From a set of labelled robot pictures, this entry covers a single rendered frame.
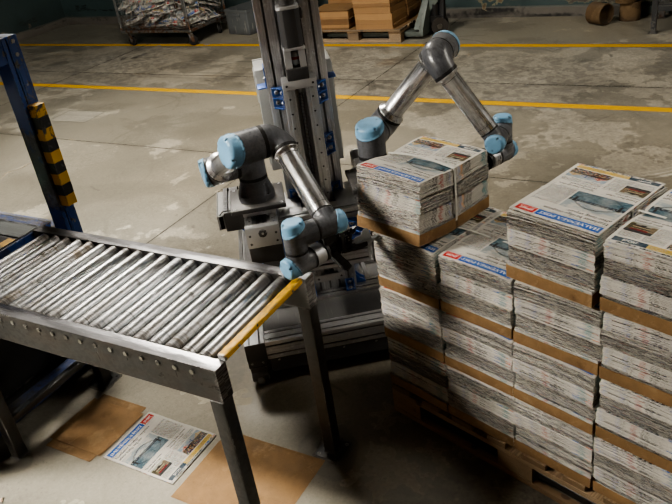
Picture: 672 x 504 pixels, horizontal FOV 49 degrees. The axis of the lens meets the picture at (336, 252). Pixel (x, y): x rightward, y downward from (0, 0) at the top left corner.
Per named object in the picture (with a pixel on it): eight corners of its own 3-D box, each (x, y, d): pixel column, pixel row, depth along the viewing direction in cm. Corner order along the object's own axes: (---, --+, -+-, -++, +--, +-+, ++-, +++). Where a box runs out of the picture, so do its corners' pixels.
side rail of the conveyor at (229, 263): (318, 301, 251) (313, 271, 245) (310, 309, 247) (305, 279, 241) (51, 249, 315) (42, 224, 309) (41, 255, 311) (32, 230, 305)
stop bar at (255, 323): (304, 283, 240) (303, 278, 239) (226, 362, 208) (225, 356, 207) (295, 281, 241) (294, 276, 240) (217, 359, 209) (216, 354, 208)
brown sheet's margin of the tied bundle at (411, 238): (386, 212, 267) (386, 201, 266) (449, 232, 248) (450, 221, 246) (356, 225, 257) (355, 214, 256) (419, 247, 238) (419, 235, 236)
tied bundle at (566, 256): (575, 228, 241) (577, 163, 230) (662, 254, 221) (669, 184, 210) (505, 277, 221) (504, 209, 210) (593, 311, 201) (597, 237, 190)
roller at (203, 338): (277, 283, 250) (272, 270, 248) (192, 366, 216) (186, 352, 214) (266, 283, 253) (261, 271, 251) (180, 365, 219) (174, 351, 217)
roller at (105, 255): (124, 256, 285) (120, 244, 282) (29, 323, 250) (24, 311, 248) (114, 254, 287) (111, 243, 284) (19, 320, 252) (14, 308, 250)
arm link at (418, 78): (356, 133, 304) (434, 31, 270) (367, 120, 316) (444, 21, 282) (378, 152, 304) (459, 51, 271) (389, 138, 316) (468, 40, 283)
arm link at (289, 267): (290, 262, 229) (294, 285, 233) (317, 248, 235) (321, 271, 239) (275, 255, 234) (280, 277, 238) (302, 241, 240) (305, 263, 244)
